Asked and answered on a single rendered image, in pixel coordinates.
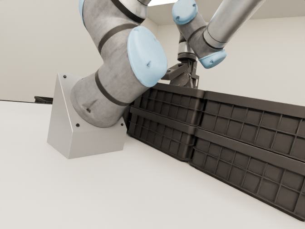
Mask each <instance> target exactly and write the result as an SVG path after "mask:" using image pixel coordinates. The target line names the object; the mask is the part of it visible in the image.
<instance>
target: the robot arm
mask: <svg viewBox="0 0 305 229"><path fill-rule="evenodd" d="M151 1H152V0H79V13H80V16H81V18H82V22H83V25H84V26H85V28H86V30H87V31H88V32H89V34H90V36H91V38H92V40H93V42H94V44H95V46H96V48H97V50H98V52H99V53H100V55H101V57H102V59H103V64H102V65H101V67H100V68H99V69H98V70H97V71H96V72H94V73H92V74H91V75H89V76H87V77H84V78H82V79H80V80H79V81H78V82H77V83H76V84H75V85H74V86H73V87H72V89H71V93H70V98H71V102H72V105H73V107H74V109H75V110H76V112H77V113H78V114H79V116H80V117H81V118H82V119H84V120H85V121H86V122H88V123H90V124H91V125H94V126H96V127H100V128H107V127H111V126H113V125H114V124H116V123H117V122H118V121H119V120H120V119H121V117H122V115H123V113H124V111H125V110H126V108H127V107H128V105H129V104H130V103H132V102H133V101H134V100H135V99H136V98H138V97H139V96H140V95H142V94H143V93H144V92H145V91H147V90H148V89H149V88H150V87H153V86H154V85H155V84H156V83H157V82H158V81H159V80H160V79H161V80H170V83H169V84H170V85H178V86H184V87H189V88H195V89H198V83H199V76H198V75H196V70H197V61H196V60H197V58H198V61H200V63H201V64H202V66H203V67H204V68H205V69H210V68H213V67H215V66H216V65H218V64H219V63H221V62H222V61H223V60H224V59H225V58H226V52H225V49H223V48H224V47H225V46H226V45H227V44H228V42H229V41H230V40H231V39H232V38H233V37H234V36H235V34H236V33H237V32H238V31H239V30H240V29H241V28H242V27H243V25H244V24H245V23H246V22H247V21H248V20H249V19H250V18H251V17H252V16H253V15H254V13H255V12H256V11H257V10H258V9H259V8H260V7H261V5H262V4H263V3H264V2H265V1H266V0H223V2H222V3H221V5H220V6H219V8H218V9H217V11H216V12H215V14H214V16H213V17H212V19H211V20H210V22H209V23H208V25H207V24H206V22H205V21H204V19H203V18H202V15H201V14H200V13H199V12H198V7H197V5H196V2H195V0H177V1H176V3H175V4H174V6H173V8H172V15H173V20H174V22H175V23H176V25H177V28H178V30H179V32H180V37H179V45H178V53H177V55H178V56H177V60H178V61H180V62H181V63H177V64H176V65H174V66H172V67H170V68H168V69H167V58H166V55H165V52H164V50H163V48H162V46H161V44H160V43H159V41H158V40H157V39H156V37H155V36H154V34H153V33H152V32H151V31H150V30H148V29H147V28H145V27H143V26H140V25H141V24H142V23H143V21H144V20H145V19H146V18H147V16H148V4H149V3H150V2H151ZM197 80H198V82H197V86H196V81H197Z"/></svg>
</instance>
